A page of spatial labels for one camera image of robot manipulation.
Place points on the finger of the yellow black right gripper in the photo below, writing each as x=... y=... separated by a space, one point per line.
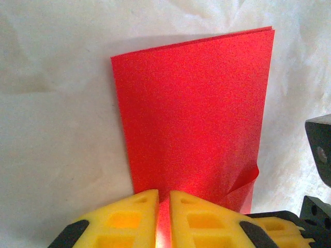
x=274 y=227

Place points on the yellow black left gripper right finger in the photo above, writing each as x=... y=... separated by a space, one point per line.
x=207 y=224

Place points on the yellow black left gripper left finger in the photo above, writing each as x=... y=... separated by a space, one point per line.
x=116 y=222

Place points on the red paper sheet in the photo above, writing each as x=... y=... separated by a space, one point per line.
x=191 y=116

